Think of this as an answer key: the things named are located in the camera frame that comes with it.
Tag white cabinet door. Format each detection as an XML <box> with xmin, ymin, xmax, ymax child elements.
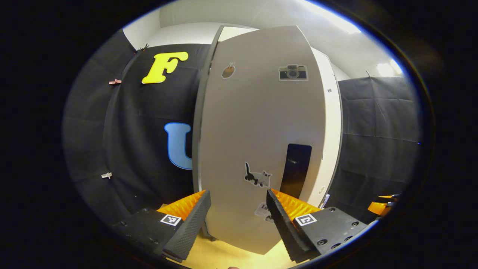
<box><xmin>192</xmin><ymin>25</ymin><xmax>327</xmax><ymax>255</ymax></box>
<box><xmin>310</xmin><ymin>47</ymin><xmax>343</xmax><ymax>208</ymax></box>

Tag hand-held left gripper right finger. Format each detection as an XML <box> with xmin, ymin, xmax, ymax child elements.
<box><xmin>266</xmin><ymin>189</ymin><xmax>374</xmax><ymax>264</ymax></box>

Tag ceiling light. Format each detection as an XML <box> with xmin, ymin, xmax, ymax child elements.
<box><xmin>375</xmin><ymin>60</ymin><xmax>404</xmax><ymax>77</ymax></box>

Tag black door handle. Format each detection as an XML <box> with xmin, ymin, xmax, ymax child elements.
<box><xmin>279</xmin><ymin>143</ymin><xmax>313</xmax><ymax>199</ymax></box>

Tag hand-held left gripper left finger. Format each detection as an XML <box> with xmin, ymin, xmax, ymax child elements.
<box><xmin>112</xmin><ymin>190</ymin><xmax>211</xmax><ymax>263</ymax></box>

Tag white shoe cabinet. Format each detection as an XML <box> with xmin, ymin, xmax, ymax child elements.
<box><xmin>192</xmin><ymin>24</ymin><xmax>343</xmax><ymax>255</ymax></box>

